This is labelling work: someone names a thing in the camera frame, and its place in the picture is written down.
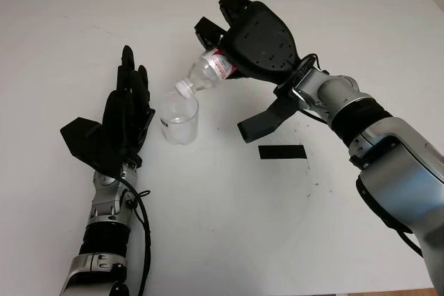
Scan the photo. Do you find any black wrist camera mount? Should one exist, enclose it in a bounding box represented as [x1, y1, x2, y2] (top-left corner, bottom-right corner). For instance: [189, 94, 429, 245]
[60, 116, 121, 176]
[237, 82, 303, 143]

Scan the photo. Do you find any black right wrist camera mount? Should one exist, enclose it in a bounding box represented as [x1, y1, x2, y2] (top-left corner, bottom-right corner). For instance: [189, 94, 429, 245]
[237, 82, 303, 143]

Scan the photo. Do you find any black tape strip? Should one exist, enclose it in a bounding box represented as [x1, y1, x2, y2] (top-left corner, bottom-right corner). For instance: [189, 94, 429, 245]
[257, 143, 308, 162]

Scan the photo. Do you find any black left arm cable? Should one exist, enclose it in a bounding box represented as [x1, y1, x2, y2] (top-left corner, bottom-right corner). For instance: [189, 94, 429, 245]
[113, 175, 154, 296]

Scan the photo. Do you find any clear glass cup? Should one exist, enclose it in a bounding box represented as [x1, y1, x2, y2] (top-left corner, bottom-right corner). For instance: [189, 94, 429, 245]
[159, 91, 200, 147]

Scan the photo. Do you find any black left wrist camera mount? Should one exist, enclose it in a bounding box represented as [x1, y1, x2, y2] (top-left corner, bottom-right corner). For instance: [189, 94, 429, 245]
[60, 116, 121, 176]

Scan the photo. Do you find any clear plastic water bottle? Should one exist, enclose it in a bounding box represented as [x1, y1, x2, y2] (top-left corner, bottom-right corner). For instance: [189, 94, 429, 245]
[173, 49, 237, 99]

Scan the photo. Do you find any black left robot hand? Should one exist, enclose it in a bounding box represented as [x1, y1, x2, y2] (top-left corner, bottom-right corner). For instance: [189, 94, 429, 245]
[100, 45, 156, 169]

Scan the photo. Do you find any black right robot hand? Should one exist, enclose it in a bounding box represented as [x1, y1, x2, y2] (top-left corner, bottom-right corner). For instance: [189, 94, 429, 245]
[193, 0, 302, 85]

